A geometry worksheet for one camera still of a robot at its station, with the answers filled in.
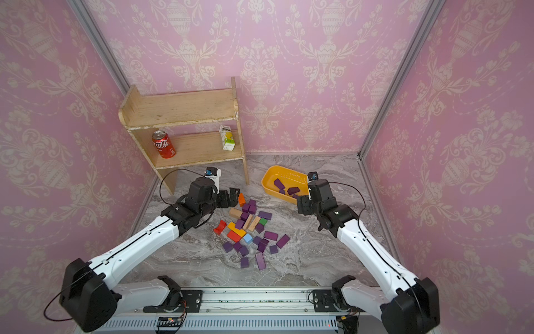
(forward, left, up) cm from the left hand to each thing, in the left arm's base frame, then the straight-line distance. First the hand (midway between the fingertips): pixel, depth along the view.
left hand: (232, 192), depth 81 cm
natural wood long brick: (-4, -8, -18) cm, 21 cm away
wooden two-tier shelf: (+44, +33, -4) cm, 55 cm away
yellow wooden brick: (-8, -2, -18) cm, 20 cm away
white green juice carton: (+24, +4, +7) cm, 26 cm away
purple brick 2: (+15, -27, -19) cm, 36 cm away
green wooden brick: (-3, -12, -19) cm, 23 cm away
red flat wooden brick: (-10, +1, -19) cm, 22 cm away
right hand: (-1, -31, -1) cm, 31 cm away
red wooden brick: (-5, +7, -20) cm, 21 cm away
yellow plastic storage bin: (+19, -22, -19) cm, 35 cm away
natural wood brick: (+1, +1, -18) cm, 18 cm away
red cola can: (+16, +29, +10) cm, 34 cm away
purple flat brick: (+1, -13, -19) cm, 23 cm away
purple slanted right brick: (-12, -20, -19) cm, 30 cm away
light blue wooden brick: (-11, -6, -18) cm, 22 cm away
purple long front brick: (-20, -12, -20) cm, 30 cm away
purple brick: (+17, -20, -18) cm, 32 cm away
